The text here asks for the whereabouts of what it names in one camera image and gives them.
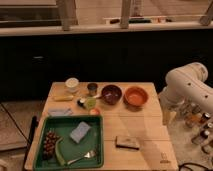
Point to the dark board eraser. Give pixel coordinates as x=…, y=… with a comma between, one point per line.
x=127, y=142

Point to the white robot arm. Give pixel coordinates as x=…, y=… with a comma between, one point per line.
x=186, y=83

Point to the dark purple bowl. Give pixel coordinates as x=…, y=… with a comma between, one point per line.
x=111, y=94

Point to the red orange bowl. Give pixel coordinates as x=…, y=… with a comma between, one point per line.
x=135, y=96

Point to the dark metal cup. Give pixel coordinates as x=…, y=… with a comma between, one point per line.
x=92, y=89

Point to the green round fruit toy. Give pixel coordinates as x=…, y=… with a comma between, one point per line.
x=90, y=103

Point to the small orange fruit toy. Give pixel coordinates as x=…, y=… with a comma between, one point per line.
x=94, y=111

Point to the small black white object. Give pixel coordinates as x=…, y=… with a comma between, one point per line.
x=81, y=102

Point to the white cup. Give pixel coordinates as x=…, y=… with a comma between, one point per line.
x=72, y=84

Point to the blue sponge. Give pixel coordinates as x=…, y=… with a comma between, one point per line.
x=80, y=132

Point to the folded grey cloth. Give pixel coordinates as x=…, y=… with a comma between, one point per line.
x=59, y=112

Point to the green plastic tray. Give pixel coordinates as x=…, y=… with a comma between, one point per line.
x=68, y=148

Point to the metal fork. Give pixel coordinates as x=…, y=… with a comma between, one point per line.
x=89, y=154

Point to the bunch of dark grapes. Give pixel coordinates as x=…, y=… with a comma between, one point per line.
x=49, y=145

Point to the green banana toy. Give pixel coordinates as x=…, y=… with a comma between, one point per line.
x=58, y=154

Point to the spice bottle rack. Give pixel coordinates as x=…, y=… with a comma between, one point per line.
x=195, y=118

